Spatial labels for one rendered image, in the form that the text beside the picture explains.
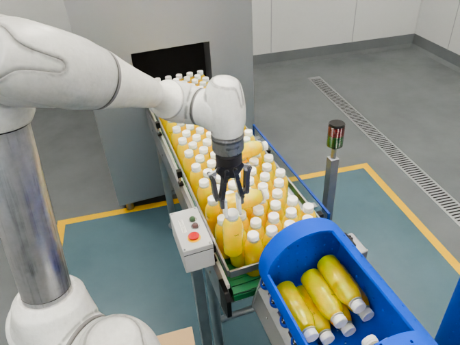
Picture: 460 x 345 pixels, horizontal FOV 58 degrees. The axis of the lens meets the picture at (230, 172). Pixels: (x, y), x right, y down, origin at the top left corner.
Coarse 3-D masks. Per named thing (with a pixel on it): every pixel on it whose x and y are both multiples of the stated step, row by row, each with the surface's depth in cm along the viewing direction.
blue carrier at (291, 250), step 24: (288, 240) 115; (312, 240) 125; (336, 240) 129; (264, 264) 119; (288, 264) 127; (312, 264) 131; (360, 264) 106; (384, 288) 101; (288, 312) 107; (384, 312) 113; (408, 312) 96; (336, 336) 119; (360, 336) 117; (384, 336) 112; (408, 336) 88
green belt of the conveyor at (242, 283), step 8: (160, 128) 237; (192, 200) 182; (232, 280) 145; (240, 280) 144; (248, 280) 144; (256, 280) 144; (232, 288) 142; (240, 288) 142; (248, 288) 142; (256, 288) 143; (232, 296) 145; (240, 296) 142; (248, 296) 144
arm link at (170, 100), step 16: (128, 64) 69; (128, 80) 66; (144, 80) 72; (176, 80) 112; (128, 96) 68; (144, 96) 73; (160, 96) 79; (176, 96) 106; (192, 96) 108; (160, 112) 108; (176, 112) 107
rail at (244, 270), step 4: (252, 264) 140; (256, 264) 140; (236, 268) 138; (240, 268) 138; (244, 268) 139; (248, 268) 140; (252, 268) 140; (256, 268) 141; (232, 272) 138; (236, 272) 138; (240, 272) 139; (244, 272) 140; (232, 276) 139; (236, 276) 139
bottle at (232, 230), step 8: (224, 224) 130; (232, 224) 129; (240, 224) 130; (224, 232) 132; (232, 232) 130; (240, 232) 131; (224, 240) 134; (232, 240) 132; (240, 240) 134; (224, 248) 137; (232, 248) 134; (240, 248) 136; (232, 256) 137
